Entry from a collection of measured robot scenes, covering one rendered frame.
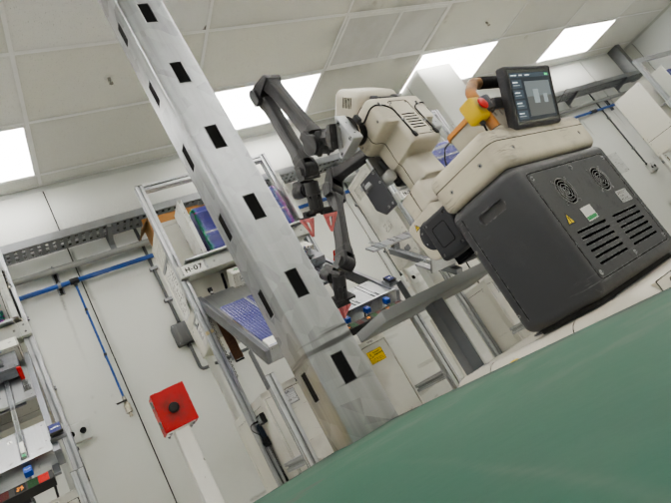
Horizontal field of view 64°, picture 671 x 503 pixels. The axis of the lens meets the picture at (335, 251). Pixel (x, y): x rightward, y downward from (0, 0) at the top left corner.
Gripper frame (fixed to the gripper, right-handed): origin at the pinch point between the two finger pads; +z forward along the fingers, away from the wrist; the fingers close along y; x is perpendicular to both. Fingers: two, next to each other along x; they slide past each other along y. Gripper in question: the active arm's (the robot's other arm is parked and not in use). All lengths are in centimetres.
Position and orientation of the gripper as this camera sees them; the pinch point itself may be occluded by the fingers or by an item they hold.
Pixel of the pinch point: (343, 315)
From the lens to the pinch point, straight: 226.2
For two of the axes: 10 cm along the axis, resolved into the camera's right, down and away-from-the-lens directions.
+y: -8.1, 3.1, -5.0
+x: 5.7, 2.3, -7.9
